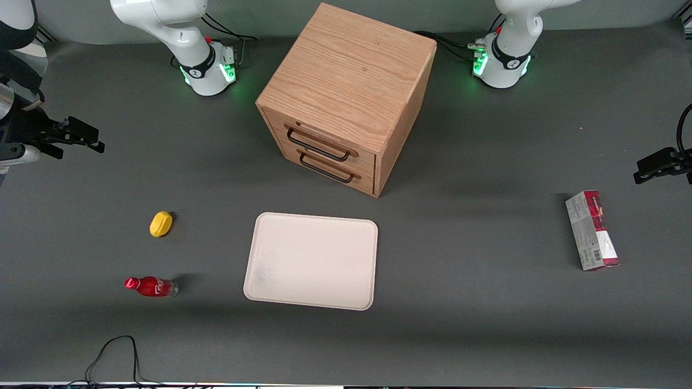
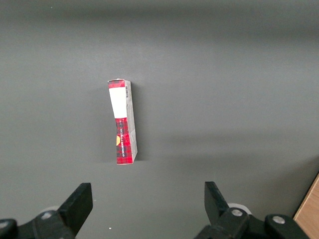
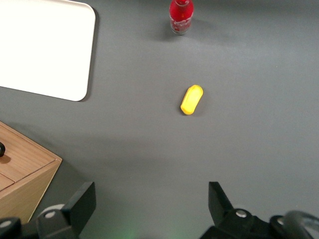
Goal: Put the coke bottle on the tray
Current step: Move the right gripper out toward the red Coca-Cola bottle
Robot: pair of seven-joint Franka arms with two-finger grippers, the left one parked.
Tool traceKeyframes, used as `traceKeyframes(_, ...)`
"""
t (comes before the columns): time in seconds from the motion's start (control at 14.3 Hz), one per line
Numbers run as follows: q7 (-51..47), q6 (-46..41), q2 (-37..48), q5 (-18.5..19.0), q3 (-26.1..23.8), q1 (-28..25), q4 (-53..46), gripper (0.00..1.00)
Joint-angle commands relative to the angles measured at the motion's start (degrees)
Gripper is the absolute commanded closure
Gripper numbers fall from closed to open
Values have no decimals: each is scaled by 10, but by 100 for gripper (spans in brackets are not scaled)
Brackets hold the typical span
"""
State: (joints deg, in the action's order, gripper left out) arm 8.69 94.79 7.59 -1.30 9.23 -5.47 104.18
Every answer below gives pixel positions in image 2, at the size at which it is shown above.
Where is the red plaid cardboard box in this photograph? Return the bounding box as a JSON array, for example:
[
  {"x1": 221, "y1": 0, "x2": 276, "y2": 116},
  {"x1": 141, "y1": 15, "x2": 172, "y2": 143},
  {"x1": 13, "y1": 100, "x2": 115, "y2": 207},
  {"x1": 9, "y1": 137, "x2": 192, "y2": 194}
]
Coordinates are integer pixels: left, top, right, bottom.
[{"x1": 107, "y1": 78, "x2": 138, "y2": 165}]

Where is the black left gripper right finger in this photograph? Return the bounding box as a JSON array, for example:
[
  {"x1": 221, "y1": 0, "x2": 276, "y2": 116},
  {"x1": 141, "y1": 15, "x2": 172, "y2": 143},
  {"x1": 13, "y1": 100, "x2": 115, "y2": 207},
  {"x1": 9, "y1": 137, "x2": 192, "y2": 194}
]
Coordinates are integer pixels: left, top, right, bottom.
[{"x1": 193, "y1": 181, "x2": 310, "y2": 239}]

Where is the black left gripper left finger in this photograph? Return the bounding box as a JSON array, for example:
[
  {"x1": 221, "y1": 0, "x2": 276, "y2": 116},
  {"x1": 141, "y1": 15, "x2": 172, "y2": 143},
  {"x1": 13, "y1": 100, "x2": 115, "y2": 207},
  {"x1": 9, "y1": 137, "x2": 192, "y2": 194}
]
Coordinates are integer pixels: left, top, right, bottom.
[{"x1": 0, "y1": 182, "x2": 94, "y2": 239}]

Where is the light wooden drawer cabinet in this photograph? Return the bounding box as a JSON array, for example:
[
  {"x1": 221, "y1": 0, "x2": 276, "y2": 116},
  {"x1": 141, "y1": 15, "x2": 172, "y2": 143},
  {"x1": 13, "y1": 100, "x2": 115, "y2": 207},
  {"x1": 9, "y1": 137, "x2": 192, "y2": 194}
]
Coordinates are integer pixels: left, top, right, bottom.
[{"x1": 293, "y1": 171, "x2": 319, "y2": 239}]

